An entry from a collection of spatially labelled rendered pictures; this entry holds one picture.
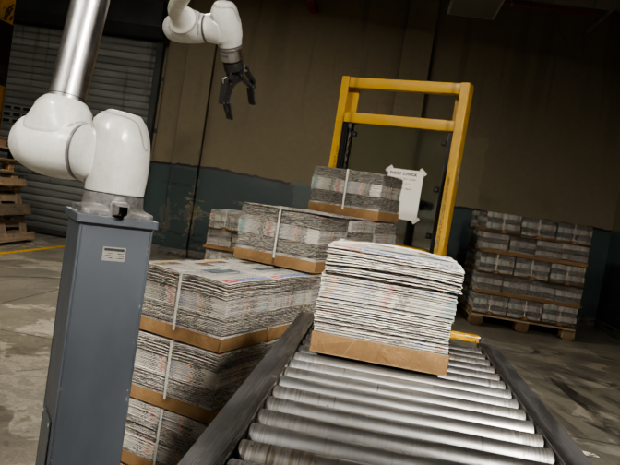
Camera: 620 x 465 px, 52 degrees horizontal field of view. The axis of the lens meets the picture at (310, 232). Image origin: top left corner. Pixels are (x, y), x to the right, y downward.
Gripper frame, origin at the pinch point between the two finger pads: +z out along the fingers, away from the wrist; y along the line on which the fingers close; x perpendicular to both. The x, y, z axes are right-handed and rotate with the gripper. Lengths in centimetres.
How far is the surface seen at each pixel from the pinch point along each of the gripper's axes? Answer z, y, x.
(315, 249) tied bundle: 45, 13, 41
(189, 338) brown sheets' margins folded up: 35, 79, 40
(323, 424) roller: -32, 120, 126
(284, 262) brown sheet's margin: 51, 20, 31
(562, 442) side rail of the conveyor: -20, 95, 155
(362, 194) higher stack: 61, -47, 24
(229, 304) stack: 25, 68, 49
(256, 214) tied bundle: 39.1, 12.8, 11.5
